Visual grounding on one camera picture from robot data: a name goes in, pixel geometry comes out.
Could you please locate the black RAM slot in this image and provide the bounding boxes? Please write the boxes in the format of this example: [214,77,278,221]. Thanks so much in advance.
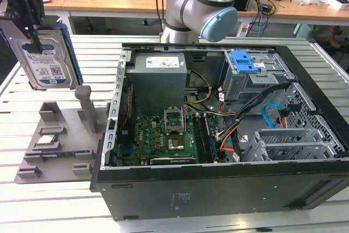
[192,114,208,164]
[198,114,215,163]

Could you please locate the CPU socket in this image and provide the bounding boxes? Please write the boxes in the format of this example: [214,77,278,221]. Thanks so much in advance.
[166,132,188,152]

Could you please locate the metal socket cover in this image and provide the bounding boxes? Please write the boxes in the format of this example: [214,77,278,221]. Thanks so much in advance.
[163,106,188,135]

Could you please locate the silver CPU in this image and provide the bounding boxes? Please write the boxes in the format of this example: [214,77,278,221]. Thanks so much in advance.
[37,136,59,146]

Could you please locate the hard disk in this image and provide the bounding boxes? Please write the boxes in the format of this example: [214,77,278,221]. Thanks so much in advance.
[0,22,84,91]

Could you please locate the black PC case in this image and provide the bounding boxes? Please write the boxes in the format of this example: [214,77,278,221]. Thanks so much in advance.
[89,42,349,222]

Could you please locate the green motherboard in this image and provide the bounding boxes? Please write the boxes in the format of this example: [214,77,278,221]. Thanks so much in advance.
[116,112,230,167]

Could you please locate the yellow wires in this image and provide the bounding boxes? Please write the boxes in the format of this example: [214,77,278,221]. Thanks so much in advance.
[185,70,213,105]

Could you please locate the grey parts rack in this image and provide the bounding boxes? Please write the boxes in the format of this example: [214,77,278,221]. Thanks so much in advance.
[13,85,111,186]

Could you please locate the locking lever wire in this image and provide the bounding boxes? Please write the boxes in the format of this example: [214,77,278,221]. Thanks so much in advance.
[183,106,190,133]

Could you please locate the black connector wire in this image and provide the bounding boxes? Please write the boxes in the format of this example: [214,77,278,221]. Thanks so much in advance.
[283,103,303,113]

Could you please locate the white cardboard box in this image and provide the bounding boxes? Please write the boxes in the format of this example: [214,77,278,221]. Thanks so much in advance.
[321,0,349,11]

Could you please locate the grey disk bay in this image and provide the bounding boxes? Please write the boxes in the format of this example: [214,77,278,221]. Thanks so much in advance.
[244,128,341,163]

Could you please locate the black graphics card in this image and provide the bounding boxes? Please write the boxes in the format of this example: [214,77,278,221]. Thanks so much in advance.
[149,156,196,166]

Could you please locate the black cable bundle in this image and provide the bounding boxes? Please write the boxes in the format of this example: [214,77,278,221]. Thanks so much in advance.
[216,82,294,142]

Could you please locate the installed RAM stick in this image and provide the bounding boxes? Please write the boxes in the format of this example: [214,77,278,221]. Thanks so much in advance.
[204,115,219,162]

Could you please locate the blue wire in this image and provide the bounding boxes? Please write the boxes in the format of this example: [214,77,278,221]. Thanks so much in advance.
[261,103,287,130]

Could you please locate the coloured wire bundle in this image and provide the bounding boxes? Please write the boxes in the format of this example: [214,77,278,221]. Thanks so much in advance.
[218,87,238,116]

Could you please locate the grey optical drive cage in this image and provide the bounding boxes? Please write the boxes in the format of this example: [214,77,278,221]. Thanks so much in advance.
[218,50,297,115]

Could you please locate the wooden desk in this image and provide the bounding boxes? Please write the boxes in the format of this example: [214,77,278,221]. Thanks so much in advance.
[40,0,349,26]

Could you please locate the grey power supply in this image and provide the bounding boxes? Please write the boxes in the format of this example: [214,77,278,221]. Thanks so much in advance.
[125,52,189,108]

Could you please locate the orange wire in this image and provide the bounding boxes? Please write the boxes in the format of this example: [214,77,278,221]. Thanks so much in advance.
[276,117,290,129]
[219,123,240,152]

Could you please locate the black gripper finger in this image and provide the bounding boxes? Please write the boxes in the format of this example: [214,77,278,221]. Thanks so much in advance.
[26,24,41,47]

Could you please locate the blue plastic latch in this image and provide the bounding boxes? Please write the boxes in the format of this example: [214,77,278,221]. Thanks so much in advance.
[230,50,258,75]

